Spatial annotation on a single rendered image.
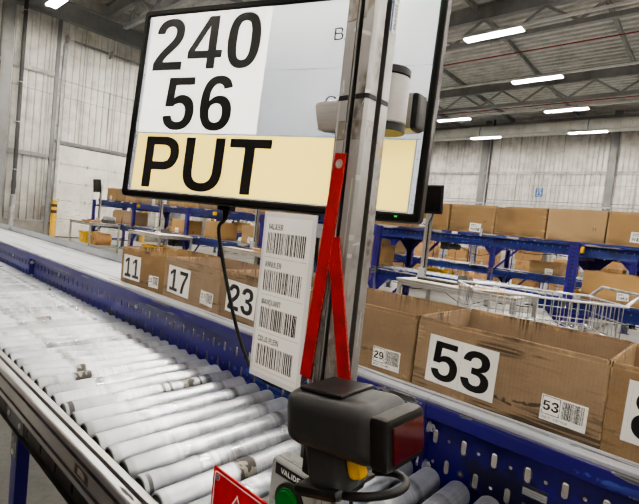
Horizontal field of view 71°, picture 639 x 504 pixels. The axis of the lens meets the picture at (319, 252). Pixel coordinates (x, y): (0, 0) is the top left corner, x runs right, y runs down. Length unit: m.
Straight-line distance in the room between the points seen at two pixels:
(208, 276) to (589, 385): 1.22
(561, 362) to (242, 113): 0.74
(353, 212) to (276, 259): 0.12
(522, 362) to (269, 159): 0.66
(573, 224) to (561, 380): 4.68
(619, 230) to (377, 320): 4.56
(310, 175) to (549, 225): 5.15
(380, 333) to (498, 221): 4.78
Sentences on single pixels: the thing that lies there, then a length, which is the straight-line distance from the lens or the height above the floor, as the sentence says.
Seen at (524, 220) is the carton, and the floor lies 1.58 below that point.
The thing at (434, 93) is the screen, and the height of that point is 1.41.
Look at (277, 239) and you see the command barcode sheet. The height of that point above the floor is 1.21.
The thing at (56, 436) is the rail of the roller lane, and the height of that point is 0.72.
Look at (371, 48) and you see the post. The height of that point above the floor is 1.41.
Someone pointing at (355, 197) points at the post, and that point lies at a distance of 0.46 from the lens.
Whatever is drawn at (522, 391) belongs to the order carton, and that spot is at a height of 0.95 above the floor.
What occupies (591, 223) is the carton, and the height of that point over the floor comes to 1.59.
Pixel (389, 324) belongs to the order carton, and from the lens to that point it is 1.15.
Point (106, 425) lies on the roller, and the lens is 1.18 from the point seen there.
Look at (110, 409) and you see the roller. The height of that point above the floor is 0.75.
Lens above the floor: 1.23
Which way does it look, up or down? 3 degrees down
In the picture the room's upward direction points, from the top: 6 degrees clockwise
